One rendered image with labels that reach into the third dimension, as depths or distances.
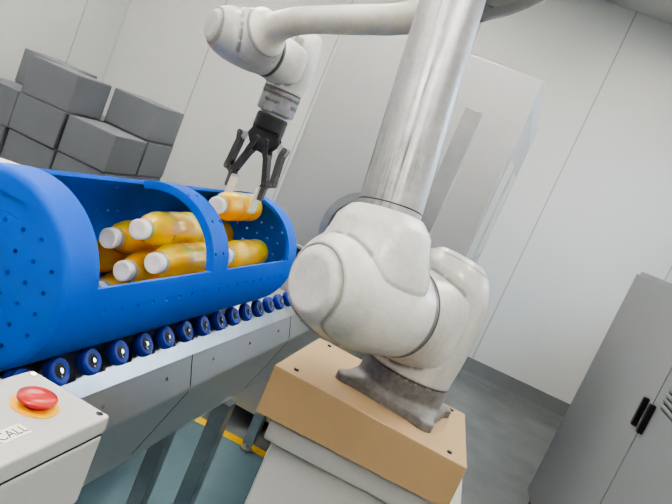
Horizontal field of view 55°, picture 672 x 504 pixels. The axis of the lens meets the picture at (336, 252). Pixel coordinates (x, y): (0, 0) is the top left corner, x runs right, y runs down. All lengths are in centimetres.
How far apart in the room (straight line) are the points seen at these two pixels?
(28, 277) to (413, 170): 54
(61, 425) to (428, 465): 56
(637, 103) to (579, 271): 148
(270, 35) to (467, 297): 67
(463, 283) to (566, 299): 494
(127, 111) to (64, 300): 410
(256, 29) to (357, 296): 70
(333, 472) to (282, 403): 13
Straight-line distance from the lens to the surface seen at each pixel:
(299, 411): 102
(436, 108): 98
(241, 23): 140
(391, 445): 101
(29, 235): 93
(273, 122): 151
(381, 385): 109
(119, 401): 121
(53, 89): 480
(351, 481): 105
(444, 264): 106
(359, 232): 91
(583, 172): 595
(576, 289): 598
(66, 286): 90
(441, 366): 108
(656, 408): 270
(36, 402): 65
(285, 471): 109
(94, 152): 458
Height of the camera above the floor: 143
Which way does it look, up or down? 9 degrees down
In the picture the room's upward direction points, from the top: 23 degrees clockwise
